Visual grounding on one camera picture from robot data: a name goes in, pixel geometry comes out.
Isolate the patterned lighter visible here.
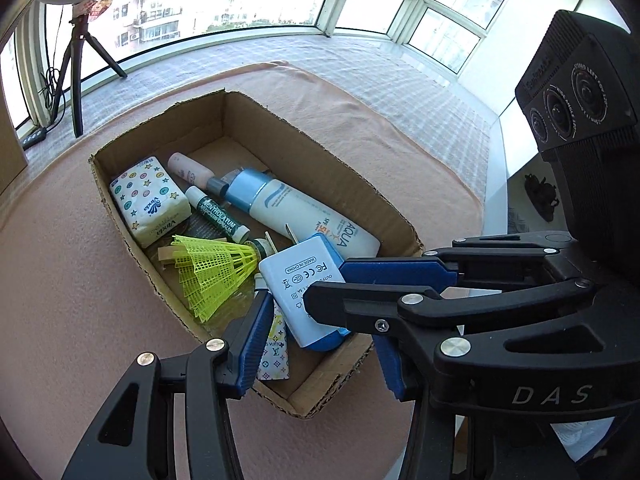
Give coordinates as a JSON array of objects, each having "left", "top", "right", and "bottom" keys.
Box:
[{"left": 255, "top": 305, "right": 291, "bottom": 382}]

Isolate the patterned tissue pack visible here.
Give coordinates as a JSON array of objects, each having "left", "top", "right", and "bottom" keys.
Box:
[{"left": 109, "top": 156, "right": 192, "bottom": 249}]

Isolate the dark figurine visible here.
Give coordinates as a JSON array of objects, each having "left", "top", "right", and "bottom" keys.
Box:
[{"left": 524, "top": 174, "right": 560, "bottom": 222}]

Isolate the black tripod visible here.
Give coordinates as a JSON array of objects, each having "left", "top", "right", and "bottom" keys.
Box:
[{"left": 50, "top": 14, "right": 128, "bottom": 137}]

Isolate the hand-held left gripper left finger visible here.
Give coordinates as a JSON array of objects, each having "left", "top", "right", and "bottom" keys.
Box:
[{"left": 62, "top": 287, "right": 275, "bottom": 480}]

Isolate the person's right hand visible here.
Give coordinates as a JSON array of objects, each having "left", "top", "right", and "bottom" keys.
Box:
[{"left": 550, "top": 417, "right": 621, "bottom": 463}]

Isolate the green white lip balm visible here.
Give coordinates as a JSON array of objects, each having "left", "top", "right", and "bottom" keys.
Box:
[{"left": 185, "top": 186, "right": 251, "bottom": 242}]

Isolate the blue round tin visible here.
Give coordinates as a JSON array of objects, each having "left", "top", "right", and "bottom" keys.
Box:
[{"left": 299, "top": 232, "right": 353, "bottom": 352}]

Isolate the red patterned paper tag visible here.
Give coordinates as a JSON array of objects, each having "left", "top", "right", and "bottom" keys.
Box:
[{"left": 75, "top": 0, "right": 111, "bottom": 22}]

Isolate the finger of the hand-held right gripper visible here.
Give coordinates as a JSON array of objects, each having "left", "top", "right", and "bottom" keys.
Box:
[
  {"left": 304, "top": 277, "right": 597, "bottom": 361},
  {"left": 340, "top": 232, "right": 581, "bottom": 295}
]

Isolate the yellow shuttlecock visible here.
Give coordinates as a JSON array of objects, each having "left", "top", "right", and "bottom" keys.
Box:
[{"left": 172, "top": 234, "right": 275, "bottom": 325}]

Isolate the wooden clothespin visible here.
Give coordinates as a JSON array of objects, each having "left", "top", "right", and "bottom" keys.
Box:
[{"left": 157, "top": 240, "right": 188, "bottom": 266}]

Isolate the black ring light cable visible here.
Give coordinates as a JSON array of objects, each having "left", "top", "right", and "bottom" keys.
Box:
[{"left": 39, "top": 67, "right": 66, "bottom": 128}]

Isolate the wooden board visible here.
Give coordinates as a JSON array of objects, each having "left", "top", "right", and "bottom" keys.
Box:
[{"left": 0, "top": 115, "right": 28, "bottom": 196}]

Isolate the cardboard box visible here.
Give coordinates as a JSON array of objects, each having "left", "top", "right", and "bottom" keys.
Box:
[{"left": 89, "top": 89, "right": 425, "bottom": 418}]

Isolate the white wall charger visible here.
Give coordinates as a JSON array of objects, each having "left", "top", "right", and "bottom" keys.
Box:
[{"left": 258, "top": 224, "right": 351, "bottom": 347}]

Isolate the white checkered cloth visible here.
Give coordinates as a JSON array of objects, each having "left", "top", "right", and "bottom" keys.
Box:
[{"left": 20, "top": 30, "right": 501, "bottom": 201}]

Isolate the pink tube grey cap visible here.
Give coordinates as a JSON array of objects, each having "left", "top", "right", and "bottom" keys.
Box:
[{"left": 167, "top": 152, "right": 231, "bottom": 196}]

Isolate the white blue sunscreen bottle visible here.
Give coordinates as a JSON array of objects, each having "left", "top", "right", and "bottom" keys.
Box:
[{"left": 225, "top": 168, "right": 382, "bottom": 257}]

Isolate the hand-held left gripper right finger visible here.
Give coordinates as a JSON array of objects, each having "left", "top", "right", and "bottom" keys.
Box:
[{"left": 374, "top": 332, "right": 481, "bottom": 480}]

